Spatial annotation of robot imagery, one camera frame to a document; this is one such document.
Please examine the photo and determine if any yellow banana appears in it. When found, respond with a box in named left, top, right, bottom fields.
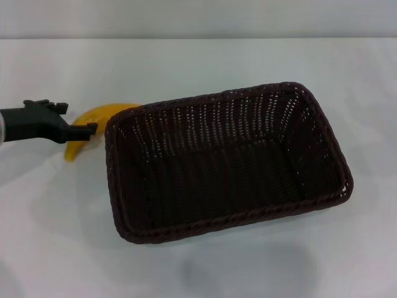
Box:
left=64, top=102, right=142, bottom=163

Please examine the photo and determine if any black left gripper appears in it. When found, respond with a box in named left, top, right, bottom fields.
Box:
left=1, top=99, right=99, bottom=145

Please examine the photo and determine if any dark brown woven basket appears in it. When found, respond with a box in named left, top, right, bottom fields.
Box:
left=104, top=81, right=354, bottom=246

